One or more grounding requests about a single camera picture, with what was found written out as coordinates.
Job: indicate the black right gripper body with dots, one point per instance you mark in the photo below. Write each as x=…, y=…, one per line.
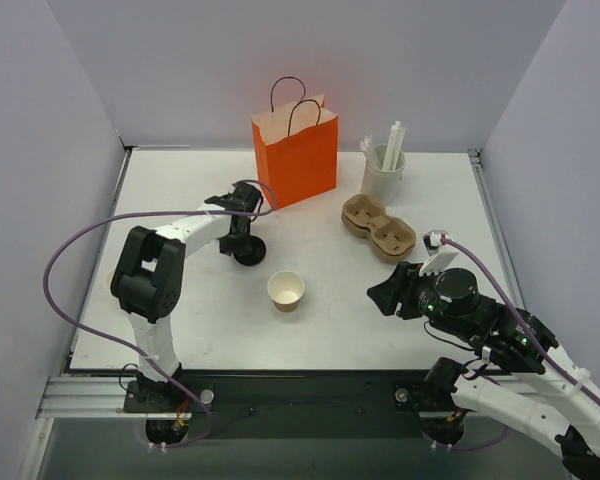
x=405, y=290

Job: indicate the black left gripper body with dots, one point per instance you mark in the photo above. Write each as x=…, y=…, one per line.
x=235, y=242

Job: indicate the black plastic cup lid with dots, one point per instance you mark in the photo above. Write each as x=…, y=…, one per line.
x=254, y=255

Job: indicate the brown paper coffee cup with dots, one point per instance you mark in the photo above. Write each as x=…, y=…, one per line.
x=285, y=289

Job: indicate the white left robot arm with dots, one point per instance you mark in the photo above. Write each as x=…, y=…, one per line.
x=147, y=281

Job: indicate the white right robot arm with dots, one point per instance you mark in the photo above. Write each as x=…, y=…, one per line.
x=526, y=380

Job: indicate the orange paper bag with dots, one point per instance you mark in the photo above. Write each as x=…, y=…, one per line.
x=296, y=150

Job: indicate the brown cardboard cup carrier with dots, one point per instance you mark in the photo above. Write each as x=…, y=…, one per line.
x=391, y=238

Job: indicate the white straw holder cup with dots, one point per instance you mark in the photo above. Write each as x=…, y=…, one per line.
x=381, y=184

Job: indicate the white wrapped straw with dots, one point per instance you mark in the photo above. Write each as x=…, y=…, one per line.
x=394, y=146
x=368, y=149

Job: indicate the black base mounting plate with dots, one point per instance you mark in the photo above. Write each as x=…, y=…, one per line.
x=305, y=404

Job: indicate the aluminium frame rail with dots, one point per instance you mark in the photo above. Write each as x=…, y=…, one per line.
x=500, y=242

